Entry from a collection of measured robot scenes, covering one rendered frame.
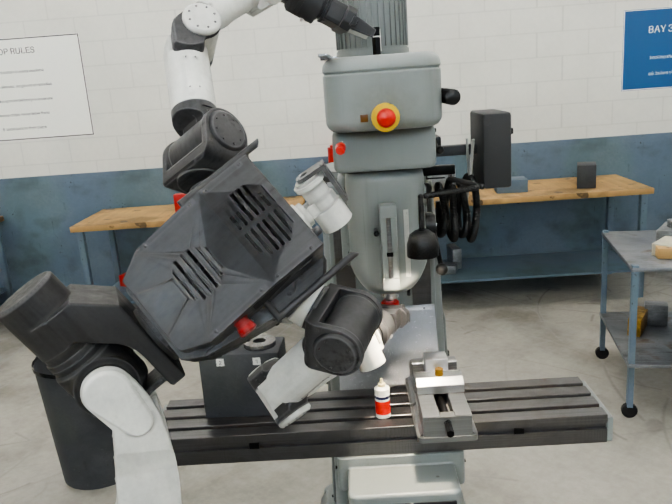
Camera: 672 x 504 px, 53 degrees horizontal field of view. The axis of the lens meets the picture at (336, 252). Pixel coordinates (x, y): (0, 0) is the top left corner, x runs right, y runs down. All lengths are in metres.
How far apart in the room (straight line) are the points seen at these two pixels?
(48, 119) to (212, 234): 5.39
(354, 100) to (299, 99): 4.44
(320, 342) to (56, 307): 0.44
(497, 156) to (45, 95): 5.01
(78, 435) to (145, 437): 2.24
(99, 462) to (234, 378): 1.78
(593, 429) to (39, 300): 1.37
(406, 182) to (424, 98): 0.24
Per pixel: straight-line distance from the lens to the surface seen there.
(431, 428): 1.71
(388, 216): 1.59
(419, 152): 1.57
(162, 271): 1.12
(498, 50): 6.02
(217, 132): 1.24
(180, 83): 1.36
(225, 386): 1.88
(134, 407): 1.22
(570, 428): 1.90
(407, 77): 1.47
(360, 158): 1.57
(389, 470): 1.83
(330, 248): 2.12
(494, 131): 1.93
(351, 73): 1.46
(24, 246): 6.72
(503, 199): 5.27
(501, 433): 1.86
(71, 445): 3.54
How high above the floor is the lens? 1.85
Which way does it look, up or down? 14 degrees down
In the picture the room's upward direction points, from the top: 4 degrees counter-clockwise
